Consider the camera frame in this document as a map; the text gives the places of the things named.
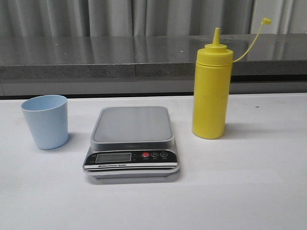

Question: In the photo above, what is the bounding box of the yellow squeeze bottle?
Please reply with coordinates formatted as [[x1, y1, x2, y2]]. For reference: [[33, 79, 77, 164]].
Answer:
[[192, 17, 272, 139]]

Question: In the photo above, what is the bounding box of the light blue plastic cup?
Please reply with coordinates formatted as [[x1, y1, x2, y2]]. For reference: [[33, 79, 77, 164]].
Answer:
[[21, 95, 68, 150]]

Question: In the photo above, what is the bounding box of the silver digital kitchen scale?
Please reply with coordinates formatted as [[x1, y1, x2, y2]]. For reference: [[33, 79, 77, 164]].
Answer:
[[83, 106, 180, 179]]

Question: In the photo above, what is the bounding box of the grey stone counter ledge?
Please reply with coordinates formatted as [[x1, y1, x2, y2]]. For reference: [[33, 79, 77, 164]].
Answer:
[[0, 34, 307, 99]]

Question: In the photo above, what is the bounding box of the grey pleated curtain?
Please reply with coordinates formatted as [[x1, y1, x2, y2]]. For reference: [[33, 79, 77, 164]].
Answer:
[[0, 0, 307, 37]]

